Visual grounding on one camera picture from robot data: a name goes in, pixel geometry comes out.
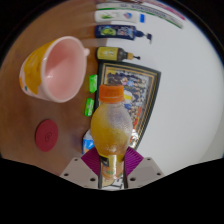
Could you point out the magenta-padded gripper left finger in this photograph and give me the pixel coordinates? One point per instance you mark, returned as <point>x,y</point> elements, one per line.
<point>77,170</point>

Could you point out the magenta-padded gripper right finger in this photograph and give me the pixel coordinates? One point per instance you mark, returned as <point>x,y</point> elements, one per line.
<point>146,169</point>

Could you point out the orange juice bottle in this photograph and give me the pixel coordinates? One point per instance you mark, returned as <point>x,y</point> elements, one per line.
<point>111,130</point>

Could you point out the flat round red coaster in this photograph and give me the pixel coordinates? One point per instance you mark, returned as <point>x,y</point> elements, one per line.
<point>46,135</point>

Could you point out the framed group picture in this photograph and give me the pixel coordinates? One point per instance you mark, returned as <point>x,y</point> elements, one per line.
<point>140,90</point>

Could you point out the pink and yellow mug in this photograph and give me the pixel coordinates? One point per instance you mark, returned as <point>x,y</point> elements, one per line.
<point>56,70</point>

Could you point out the brown yellow pump bottle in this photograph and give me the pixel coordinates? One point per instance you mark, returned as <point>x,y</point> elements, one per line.
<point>110,53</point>

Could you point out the dark blue pump bottle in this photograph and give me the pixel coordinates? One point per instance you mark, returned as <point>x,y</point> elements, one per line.
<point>115,32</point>

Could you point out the white shampoo bottle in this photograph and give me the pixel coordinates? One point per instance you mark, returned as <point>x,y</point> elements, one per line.
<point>113,16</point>

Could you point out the tall green and white box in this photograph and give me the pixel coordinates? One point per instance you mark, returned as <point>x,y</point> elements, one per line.
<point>150,11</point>

